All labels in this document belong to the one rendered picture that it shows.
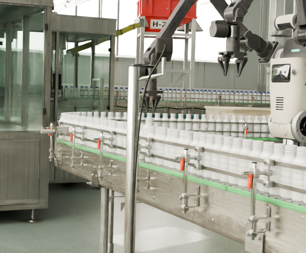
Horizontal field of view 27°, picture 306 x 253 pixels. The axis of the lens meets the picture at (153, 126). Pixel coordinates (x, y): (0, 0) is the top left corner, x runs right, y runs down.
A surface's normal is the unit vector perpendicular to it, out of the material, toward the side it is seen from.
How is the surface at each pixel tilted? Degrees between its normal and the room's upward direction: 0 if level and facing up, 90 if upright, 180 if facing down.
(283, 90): 90
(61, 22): 90
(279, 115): 90
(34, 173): 90
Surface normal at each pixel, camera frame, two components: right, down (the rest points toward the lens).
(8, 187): 0.43, 0.05
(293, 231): -0.90, 0.00
